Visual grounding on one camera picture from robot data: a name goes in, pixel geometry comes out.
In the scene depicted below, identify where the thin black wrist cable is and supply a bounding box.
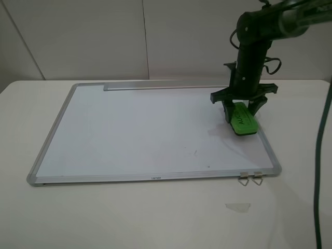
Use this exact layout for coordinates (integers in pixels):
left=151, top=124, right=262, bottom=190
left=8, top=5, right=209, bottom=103
left=228, top=28, right=282, bottom=75

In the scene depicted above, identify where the white aluminium-framed whiteboard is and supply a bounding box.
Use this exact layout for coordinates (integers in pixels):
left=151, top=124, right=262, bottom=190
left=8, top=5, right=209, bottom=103
left=26, top=79, right=282, bottom=186

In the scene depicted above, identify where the metal hanging clip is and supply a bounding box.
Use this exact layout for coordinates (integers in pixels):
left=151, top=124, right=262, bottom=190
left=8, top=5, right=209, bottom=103
left=252, top=171, right=266, bottom=186
left=238, top=172, right=249, bottom=186

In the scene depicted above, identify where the right metal hanging clip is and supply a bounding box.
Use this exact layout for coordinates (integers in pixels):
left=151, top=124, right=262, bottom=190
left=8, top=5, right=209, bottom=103
left=252, top=171, right=266, bottom=186

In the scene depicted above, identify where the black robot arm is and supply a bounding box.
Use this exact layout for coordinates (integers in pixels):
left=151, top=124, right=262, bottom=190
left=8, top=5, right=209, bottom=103
left=210, top=1, right=331, bottom=123

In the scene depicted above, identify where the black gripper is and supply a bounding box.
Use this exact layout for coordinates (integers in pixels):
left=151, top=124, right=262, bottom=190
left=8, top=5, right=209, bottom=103
left=210, top=62, right=278, bottom=123

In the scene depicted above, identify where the thick dark cable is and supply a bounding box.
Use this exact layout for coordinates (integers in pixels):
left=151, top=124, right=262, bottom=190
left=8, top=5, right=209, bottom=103
left=313, top=82, right=332, bottom=249

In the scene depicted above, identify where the green whiteboard eraser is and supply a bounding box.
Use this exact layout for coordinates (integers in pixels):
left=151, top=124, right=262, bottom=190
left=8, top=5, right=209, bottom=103
left=230, top=102, right=259, bottom=136

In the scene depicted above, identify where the clear tape piece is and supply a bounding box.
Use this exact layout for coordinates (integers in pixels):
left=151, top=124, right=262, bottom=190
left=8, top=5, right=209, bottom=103
left=225, top=203, right=251, bottom=213

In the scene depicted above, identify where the left metal hanging clip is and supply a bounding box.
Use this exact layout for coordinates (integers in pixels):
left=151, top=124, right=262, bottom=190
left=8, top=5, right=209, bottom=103
left=238, top=172, right=249, bottom=186

